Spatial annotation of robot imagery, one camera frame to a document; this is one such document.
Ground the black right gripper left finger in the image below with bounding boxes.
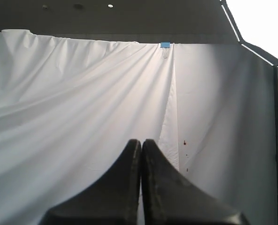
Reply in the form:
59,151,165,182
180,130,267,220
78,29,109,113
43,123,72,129
40,139,142,225

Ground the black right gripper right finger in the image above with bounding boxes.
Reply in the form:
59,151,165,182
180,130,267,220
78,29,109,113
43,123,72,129
141,139,249,225

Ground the white backdrop cloth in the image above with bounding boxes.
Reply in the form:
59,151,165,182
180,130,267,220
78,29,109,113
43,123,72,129
0,30,278,225

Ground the blue binder clip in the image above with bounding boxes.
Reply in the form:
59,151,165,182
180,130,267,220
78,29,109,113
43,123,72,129
160,42,171,49

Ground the black frame pole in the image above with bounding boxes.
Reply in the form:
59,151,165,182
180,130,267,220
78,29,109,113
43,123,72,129
273,64,278,224

